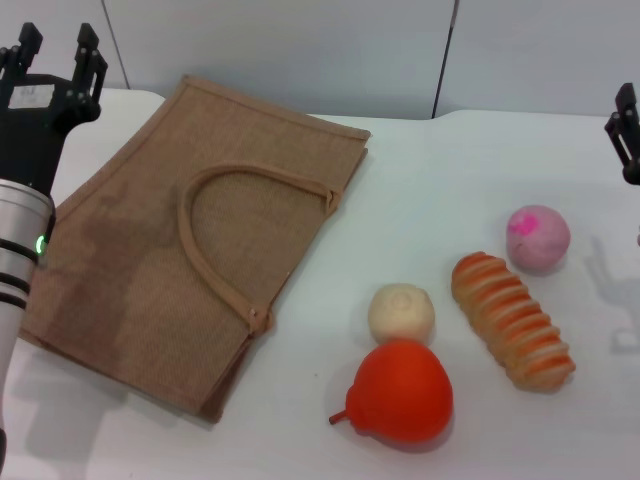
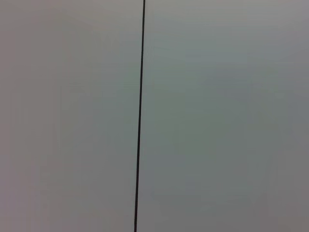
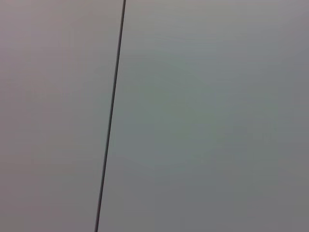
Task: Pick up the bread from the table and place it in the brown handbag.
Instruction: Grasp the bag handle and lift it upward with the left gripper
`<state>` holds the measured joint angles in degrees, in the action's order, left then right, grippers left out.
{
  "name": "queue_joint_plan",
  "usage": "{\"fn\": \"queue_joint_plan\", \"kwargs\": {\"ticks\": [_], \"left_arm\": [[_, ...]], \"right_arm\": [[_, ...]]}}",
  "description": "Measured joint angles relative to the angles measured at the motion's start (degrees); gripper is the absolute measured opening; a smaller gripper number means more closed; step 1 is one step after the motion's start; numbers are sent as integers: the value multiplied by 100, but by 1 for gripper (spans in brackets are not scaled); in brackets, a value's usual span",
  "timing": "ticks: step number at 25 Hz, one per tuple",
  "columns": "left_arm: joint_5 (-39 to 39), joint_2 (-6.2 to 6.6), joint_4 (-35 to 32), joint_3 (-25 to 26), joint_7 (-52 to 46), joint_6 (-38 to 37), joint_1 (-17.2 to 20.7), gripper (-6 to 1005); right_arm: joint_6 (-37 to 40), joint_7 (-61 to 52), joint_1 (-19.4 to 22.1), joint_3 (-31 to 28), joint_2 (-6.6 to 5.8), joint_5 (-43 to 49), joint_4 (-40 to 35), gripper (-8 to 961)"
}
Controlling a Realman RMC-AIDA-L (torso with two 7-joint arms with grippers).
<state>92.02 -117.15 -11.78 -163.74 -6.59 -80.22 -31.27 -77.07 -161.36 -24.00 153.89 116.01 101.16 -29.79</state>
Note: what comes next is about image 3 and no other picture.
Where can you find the thin dark wall strip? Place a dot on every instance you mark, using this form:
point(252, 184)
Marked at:
point(111, 116)

